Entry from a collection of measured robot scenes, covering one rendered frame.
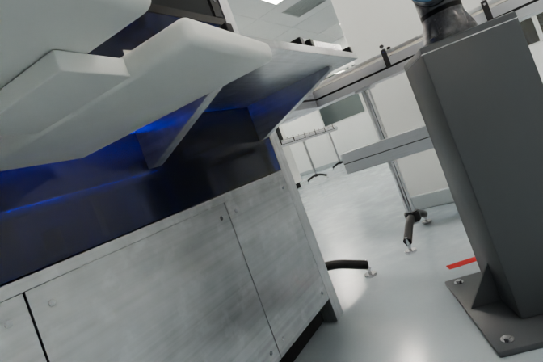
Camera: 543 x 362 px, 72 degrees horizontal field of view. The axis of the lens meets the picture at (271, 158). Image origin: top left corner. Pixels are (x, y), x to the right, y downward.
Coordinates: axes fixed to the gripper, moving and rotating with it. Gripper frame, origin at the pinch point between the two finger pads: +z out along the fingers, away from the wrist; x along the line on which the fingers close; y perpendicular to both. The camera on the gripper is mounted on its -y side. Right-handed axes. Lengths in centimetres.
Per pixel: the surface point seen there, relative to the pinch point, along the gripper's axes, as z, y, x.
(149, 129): 28, -30, -51
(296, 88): 25.6, -14.5, -0.5
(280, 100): 26.9, -21.8, -0.5
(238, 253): 67, -36, -31
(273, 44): 22.8, 4.3, -41.9
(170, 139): 32, -25, -51
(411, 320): 110, -7, 4
